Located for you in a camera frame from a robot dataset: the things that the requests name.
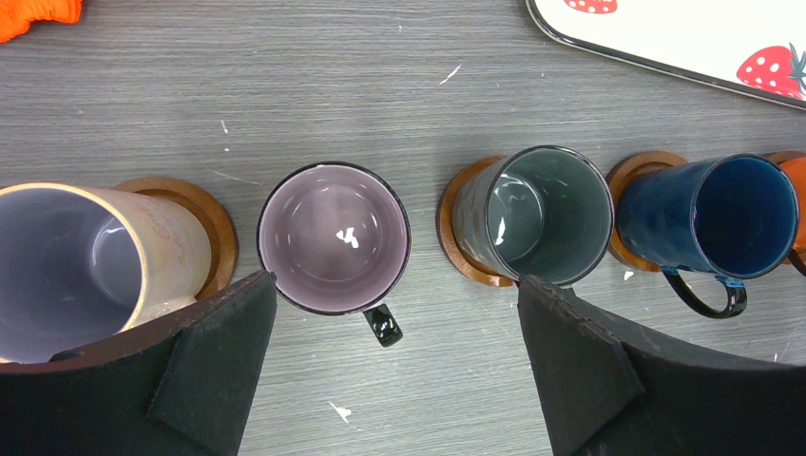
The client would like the dark blue mug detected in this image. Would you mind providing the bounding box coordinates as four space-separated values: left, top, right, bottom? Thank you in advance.
616 154 800 319

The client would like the dark green mug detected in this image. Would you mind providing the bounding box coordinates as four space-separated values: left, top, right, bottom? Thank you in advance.
451 145 615 286

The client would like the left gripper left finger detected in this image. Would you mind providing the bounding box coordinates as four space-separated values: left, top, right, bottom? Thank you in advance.
1 271 277 455

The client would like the orange cloth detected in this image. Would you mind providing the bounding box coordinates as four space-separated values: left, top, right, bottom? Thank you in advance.
1 0 83 44

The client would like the orange mug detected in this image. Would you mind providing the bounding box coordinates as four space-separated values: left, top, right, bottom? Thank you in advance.
777 156 806 278

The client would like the lilac mug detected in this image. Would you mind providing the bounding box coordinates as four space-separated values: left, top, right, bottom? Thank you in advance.
256 161 412 347

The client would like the white strawberry tray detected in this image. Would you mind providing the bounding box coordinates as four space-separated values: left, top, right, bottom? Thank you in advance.
527 1 805 109

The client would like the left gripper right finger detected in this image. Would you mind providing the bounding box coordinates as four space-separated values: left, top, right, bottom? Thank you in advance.
517 275 805 455

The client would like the white pink-handled mug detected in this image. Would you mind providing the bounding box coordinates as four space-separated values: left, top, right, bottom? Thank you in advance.
1 182 212 363

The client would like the wooden coaster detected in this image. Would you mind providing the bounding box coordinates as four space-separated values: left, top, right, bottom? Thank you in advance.
113 177 240 300
435 156 515 288
763 150 806 164
605 151 687 273

